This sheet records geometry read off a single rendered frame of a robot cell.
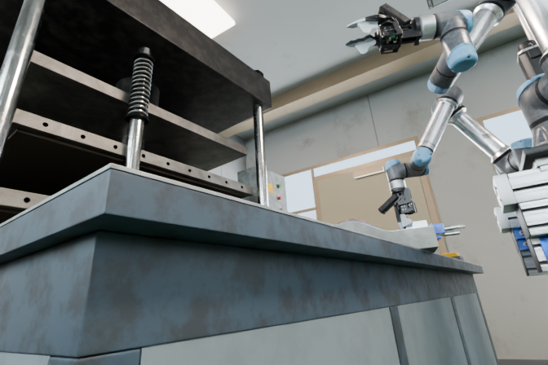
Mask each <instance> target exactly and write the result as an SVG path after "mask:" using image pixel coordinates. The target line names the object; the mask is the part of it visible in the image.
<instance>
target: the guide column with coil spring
mask: <svg viewBox="0 0 548 365"><path fill-rule="evenodd" d="M138 53H147V54H149V55H151V56H152V51H151V50H150V49H149V48H147V47H144V46H143V47H140V48H139V51H138ZM139 74H142V75H146V76H148V77H149V75H148V74H147V73H136V74H135V75H139ZM135 79H145V80H147V81H148V79H147V78H146V77H136V78H135ZM135 83H144V84H146V85H148V83H147V82H145V81H136V82H135ZM135 83H134V84H135ZM136 87H142V88H145V89H148V88H147V87H146V86H134V88H136ZM134 92H144V93H146V94H148V92H147V91H145V90H134V91H133V93H134ZM135 96H141V97H144V98H147V96H146V95H142V94H137V95H132V97H135ZM133 101H143V102H145V103H147V101H146V100H144V99H133V100H132V102H133ZM135 105H139V106H144V107H146V105H145V104H142V103H133V104H131V106H135ZM133 110H141V111H144V112H145V109H143V108H132V109H131V111H133ZM143 132H144V120H143V119H141V118H138V117H132V118H131V119H130V121H129V127H128V134H127V140H126V152H125V159H124V165H123V166H125V167H128V168H131V169H137V170H139V164H140V156H141V148H142V141H143Z"/></svg>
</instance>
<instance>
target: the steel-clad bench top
mask: <svg viewBox="0 0 548 365"><path fill-rule="evenodd" d="M109 169H115V170H118V171H122V172H125V173H128V174H133V175H137V176H140V177H143V178H149V179H152V180H155V181H158V182H162V183H168V184H170V185H174V186H177V187H183V188H186V189H189V190H193V191H198V192H201V193H205V194H208V195H212V196H217V197H220V198H224V199H227V200H232V201H236V202H239V203H242V204H247V205H251V206H254V207H257V208H261V209H266V210H270V211H272V212H276V213H282V214H284V215H288V216H291V217H295V218H300V219H303V220H307V221H310V222H315V223H319V224H322V225H326V226H331V227H334V228H338V229H341V230H344V231H350V232H353V233H356V234H359V235H365V236H368V237H371V238H375V239H378V240H384V241H386V242H390V243H393V244H399V245H402V246H405V247H409V248H414V249H417V250H421V251H424V252H428V253H433V252H430V251H426V250H424V249H420V248H415V247H413V246H409V245H406V244H401V243H398V242H395V241H391V240H386V239H383V238H380V237H377V236H374V235H369V234H365V233H362V232H359V231H354V230H351V229H347V228H345V227H341V226H336V225H333V224H330V223H327V222H322V221H319V220H316V219H312V218H307V217H304V216H301V215H297V214H295V213H290V212H286V211H283V210H280V209H275V208H272V207H268V206H266V205H262V204H257V203H254V202H251V201H248V200H243V199H239V198H236V197H233V196H228V195H224V194H222V193H218V192H216V191H211V190H207V189H204V188H201V187H196V186H193V185H189V184H187V183H183V182H178V181H175V180H172V179H168V178H163V177H160V176H157V175H154V174H149V173H145V172H143V171H139V170H137V169H131V168H128V167H125V166H122V165H117V164H114V163H110V164H108V165H106V166H105V167H103V168H101V169H98V170H97V171H95V172H94V173H92V174H90V175H88V176H86V177H84V178H83V179H81V180H79V181H77V182H75V183H74V184H72V185H70V186H68V187H66V188H65V189H63V190H61V191H59V192H57V193H55V194H54V195H53V196H50V197H48V198H46V199H45V200H43V201H41V202H39V203H38V204H36V205H34V206H32V207H31V208H29V209H26V210H25V211H24V212H22V213H19V214H17V215H16V216H14V217H13V218H10V219H8V220H7V221H5V222H3V223H1V224H0V228H1V227H3V226H5V225H6V224H8V223H10V222H13V221H15V220H16V219H17V218H20V217H22V216H24V215H25V214H27V213H29V212H31V211H33V210H35V209H37V208H38V207H40V206H42V205H44V204H46V203H48V202H50V201H51V200H54V199H55V198H57V197H59V196H61V195H63V194H64V193H66V192H68V191H71V190H72V189H74V188H75V187H78V186H80V185H82V184H83V183H85V182H87V181H89V180H91V179H93V178H94V177H96V176H98V175H100V174H102V173H104V172H106V171H107V170H109ZM433 254H436V255H440V256H443V257H448V256H445V255H441V254H438V253H433ZM448 258H452V259H455V260H458V261H461V262H465V261H463V260H459V259H456V258H453V257H448ZM467 263H470V262H467ZM471 264H473V265H477V264H474V263H471ZM477 266H480V265H477Z"/></svg>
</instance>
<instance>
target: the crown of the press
mask: <svg viewBox="0 0 548 365"><path fill-rule="evenodd" d="M23 2H24V0H0V70H1V67H2V64H3V61H4V59H5V56H6V53H7V49H8V47H9V44H10V41H11V37H12V34H13V32H14V29H15V25H16V22H17V20H18V17H19V14H20V10H21V7H22V5H23ZM143 46H144V47H147V48H149V49H150V50H151V51H152V57H153V58H154V60H155V63H154V65H153V66H152V79H151V80H152V82H151V87H150V88H151V90H150V95H149V97H150V99H149V103H151V104H153V105H155V106H157V107H159V108H162V109H164V110H166V111H167V112H171V113H173V114H175V115H176V116H179V117H182V118H183V119H185V120H187V121H190V122H192V123H194V124H196V125H199V126H201V127H203V128H205V129H207V130H210V131H212V132H214V133H216V134H218V133H220V132H222V131H224V130H227V129H229V128H231V127H233V126H234V125H237V124H239V123H241V122H243V121H245V120H247V119H249V118H251V117H253V116H254V115H253V106H254V105H255V104H261V105H262V106H263V112H264V111H266V110H268V109H269V108H271V107H272V98H271V87H270V81H269V80H267V79H266V78H264V77H263V73H262V72H261V71H259V70H253V69H252V68H251V67H250V66H248V65H247V64H245V63H244V62H242V61H241V60H240V59H238V58H237V57H236V56H235V55H233V54H232V53H231V52H229V51H228V50H226V49H225V48H224V47H222V46H220V45H219V44H218V43H217V42H216V41H214V40H213V39H212V38H210V37H209V36H207V35H206V34H205V33H203V32H202V31H201V30H200V29H198V28H197V27H195V26H194V25H193V24H191V23H190V22H188V21H187V20H186V19H184V18H183V17H182V16H181V15H179V14H178V13H176V12H175V11H173V10H172V9H171V8H169V7H168V6H167V5H166V4H165V3H163V2H162V1H160V0H48V3H47V6H46V11H45V14H44V17H43V20H42V25H41V28H40V31H39V34H38V39H37V41H36V45H35V47H34V50H35V51H37V52H39V53H42V54H44V55H46V56H48V57H51V58H52V59H55V60H57V61H59V62H61V63H63V64H66V65H68V66H70V67H72V68H75V69H76V70H78V71H81V72H83V73H85V74H87V75H89V76H92V77H94V78H96V79H98V80H101V81H103V82H105V83H107V84H109V85H111V86H114V87H116V88H118V89H120V90H123V91H125V92H126V93H128V94H129V93H130V87H131V82H132V81H131V80H132V74H133V67H134V60H133V57H134V55H135V54H137V53H138V51H139V48H140V47H143Z"/></svg>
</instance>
